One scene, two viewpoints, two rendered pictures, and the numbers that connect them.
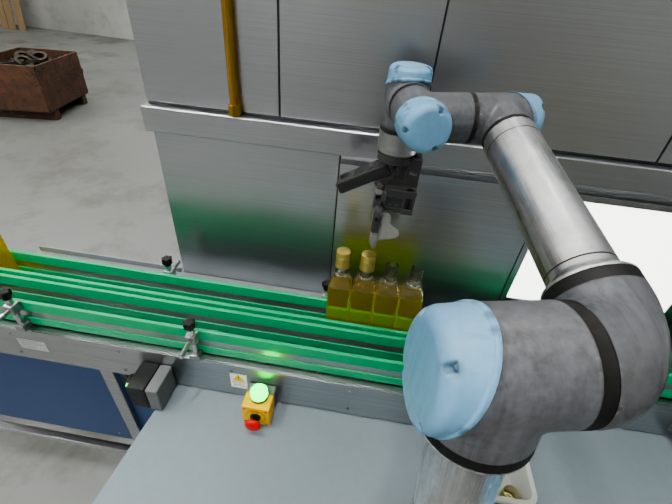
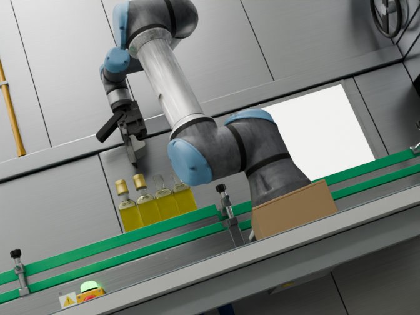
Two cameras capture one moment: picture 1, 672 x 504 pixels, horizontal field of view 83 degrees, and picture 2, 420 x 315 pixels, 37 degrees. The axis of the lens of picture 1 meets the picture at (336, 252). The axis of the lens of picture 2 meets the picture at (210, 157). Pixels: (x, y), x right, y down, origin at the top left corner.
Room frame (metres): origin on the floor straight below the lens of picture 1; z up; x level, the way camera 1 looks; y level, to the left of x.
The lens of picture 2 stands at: (-1.18, 0.13, 0.53)
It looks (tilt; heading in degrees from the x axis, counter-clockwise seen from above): 18 degrees up; 347
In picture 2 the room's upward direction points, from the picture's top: 20 degrees counter-clockwise
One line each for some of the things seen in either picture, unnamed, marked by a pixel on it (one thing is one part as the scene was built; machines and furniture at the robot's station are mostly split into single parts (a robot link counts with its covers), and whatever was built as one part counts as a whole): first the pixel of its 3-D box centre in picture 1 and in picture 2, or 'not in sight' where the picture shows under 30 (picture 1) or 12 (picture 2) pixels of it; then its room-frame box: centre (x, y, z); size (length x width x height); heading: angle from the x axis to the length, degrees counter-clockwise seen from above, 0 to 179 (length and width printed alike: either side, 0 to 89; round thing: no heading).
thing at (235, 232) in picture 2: not in sight; (237, 240); (0.58, -0.28, 0.85); 0.09 x 0.04 x 0.07; 175
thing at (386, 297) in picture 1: (382, 311); (172, 221); (0.70, -0.13, 0.99); 0.06 x 0.06 x 0.21; 85
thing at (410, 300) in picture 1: (405, 315); (189, 215); (0.69, -0.19, 0.99); 0.06 x 0.06 x 0.21; 85
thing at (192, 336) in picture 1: (188, 348); (18, 272); (0.56, 0.32, 0.94); 0.07 x 0.04 x 0.13; 175
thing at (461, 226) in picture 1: (511, 246); (240, 160); (0.81, -0.44, 1.15); 0.90 x 0.03 x 0.34; 85
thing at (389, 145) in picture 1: (398, 141); (120, 100); (0.71, -0.10, 1.43); 0.08 x 0.08 x 0.05
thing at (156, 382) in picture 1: (152, 385); not in sight; (0.55, 0.44, 0.79); 0.08 x 0.08 x 0.08; 85
